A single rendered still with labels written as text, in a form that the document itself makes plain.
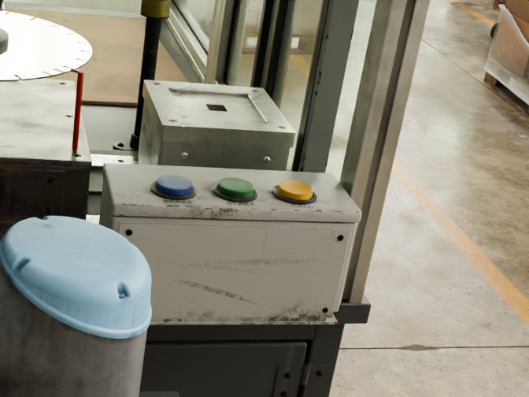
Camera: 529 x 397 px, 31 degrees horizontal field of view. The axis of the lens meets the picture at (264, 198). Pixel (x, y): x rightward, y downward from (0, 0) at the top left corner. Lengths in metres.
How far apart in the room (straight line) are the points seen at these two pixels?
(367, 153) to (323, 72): 0.13
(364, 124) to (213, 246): 0.22
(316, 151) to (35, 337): 0.58
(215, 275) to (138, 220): 0.11
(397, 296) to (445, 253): 0.39
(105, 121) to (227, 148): 0.44
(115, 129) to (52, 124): 0.31
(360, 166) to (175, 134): 0.26
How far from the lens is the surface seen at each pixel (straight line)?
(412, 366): 2.53
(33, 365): 0.73
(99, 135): 1.59
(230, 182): 1.06
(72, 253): 0.73
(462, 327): 2.77
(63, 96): 1.44
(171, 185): 1.03
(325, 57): 1.16
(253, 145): 1.25
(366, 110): 1.09
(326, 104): 1.18
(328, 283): 1.11
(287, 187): 1.07
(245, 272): 1.07
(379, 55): 1.07
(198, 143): 1.24
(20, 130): 1.30
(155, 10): 1.45
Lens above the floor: 1.32
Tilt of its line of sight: 24 degrees down
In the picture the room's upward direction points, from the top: 10 degrees clockwise
